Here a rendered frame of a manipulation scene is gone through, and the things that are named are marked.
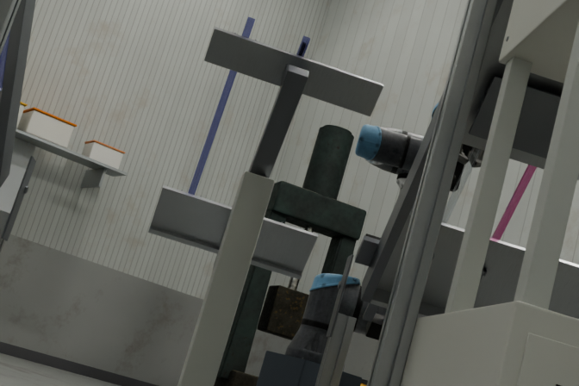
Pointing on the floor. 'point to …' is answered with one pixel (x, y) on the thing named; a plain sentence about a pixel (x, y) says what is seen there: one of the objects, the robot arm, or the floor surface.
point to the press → (316, 219)
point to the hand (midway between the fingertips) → (469, 164)
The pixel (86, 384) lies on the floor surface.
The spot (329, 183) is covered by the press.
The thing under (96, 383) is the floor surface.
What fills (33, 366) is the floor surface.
